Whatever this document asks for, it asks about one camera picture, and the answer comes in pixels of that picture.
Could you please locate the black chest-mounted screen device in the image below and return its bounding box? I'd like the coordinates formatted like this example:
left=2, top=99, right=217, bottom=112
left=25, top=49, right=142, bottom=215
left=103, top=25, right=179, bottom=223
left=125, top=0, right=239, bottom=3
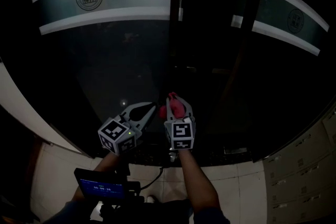
left=73, top=167, right=145, bottom=204

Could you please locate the white door frame pillar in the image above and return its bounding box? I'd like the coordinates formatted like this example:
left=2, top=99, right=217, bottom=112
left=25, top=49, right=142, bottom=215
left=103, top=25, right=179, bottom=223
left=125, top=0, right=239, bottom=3
left=0, top=57, right=82, bottom=155

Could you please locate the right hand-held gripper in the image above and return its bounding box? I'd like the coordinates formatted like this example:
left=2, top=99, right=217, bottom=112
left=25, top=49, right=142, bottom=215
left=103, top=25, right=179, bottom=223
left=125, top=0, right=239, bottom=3
left=164, top=96, right=196, bottom=163

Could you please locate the pink cloth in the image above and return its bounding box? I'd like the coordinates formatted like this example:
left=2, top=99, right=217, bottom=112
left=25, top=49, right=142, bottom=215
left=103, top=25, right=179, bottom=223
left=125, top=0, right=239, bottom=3
left=159, top=92, right=186, bottom=119

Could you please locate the dark vertical door bar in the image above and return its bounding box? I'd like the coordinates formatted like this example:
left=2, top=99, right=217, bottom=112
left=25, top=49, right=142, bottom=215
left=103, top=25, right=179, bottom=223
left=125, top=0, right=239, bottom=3
left=220, top=0, right=264, bottom=103

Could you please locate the person's left forearm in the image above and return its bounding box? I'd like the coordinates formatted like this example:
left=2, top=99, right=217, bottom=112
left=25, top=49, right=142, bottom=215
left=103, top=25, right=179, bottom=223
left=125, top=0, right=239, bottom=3
left=70, top=150, right=120, bottom=203

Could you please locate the grey metal locker cabinet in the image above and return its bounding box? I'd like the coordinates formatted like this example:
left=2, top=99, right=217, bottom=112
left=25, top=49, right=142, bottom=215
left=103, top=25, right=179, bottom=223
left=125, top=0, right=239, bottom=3
left=261, top=103, right=336, bottom=224

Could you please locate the person's dark clothing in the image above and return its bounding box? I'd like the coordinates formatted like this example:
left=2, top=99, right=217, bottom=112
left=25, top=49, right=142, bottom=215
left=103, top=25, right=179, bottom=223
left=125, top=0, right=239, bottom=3
left=43, top=198, right=232, bottom=224

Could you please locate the black cable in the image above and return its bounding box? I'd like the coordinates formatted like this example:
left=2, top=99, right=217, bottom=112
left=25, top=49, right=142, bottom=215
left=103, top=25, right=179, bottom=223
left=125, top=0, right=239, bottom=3
left=140, top=166, right=165, bottom=191

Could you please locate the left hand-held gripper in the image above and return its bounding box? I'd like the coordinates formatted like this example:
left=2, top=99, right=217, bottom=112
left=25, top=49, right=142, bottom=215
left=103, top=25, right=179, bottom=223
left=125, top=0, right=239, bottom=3
left=97, top=101, right=158, bottom=157

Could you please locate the glass door with frosted band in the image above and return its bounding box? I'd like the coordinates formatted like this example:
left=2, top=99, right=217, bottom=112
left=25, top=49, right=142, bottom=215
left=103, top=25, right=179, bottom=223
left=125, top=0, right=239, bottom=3
left=0, top=0, right=182, bottom=158
left=246, top=0, right=336, bottom=163

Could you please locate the person's right forearm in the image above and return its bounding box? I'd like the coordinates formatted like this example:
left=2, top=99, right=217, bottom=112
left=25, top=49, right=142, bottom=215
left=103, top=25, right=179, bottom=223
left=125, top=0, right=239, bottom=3
left=177, top=148, right=222, bottom=216

